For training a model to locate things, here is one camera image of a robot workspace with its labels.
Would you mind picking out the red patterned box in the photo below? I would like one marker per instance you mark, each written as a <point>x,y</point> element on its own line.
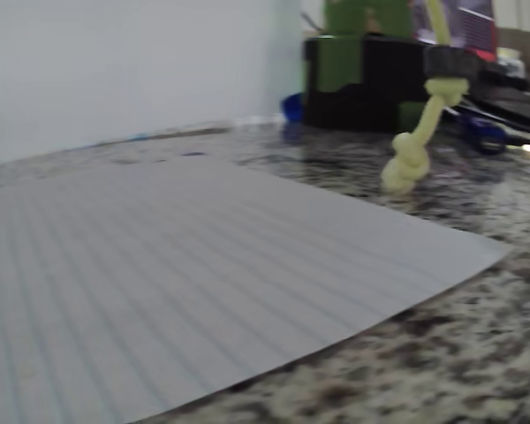
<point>477,26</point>

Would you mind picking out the lined white paper sheet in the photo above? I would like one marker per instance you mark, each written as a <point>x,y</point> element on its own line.
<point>159,287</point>

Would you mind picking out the black and green round base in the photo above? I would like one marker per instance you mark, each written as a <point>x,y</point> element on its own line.
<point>358,88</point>

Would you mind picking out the black flat device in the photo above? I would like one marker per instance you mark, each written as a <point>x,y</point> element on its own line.
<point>512,101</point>

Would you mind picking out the white backdrop board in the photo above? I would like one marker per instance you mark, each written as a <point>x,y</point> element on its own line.
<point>115,66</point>

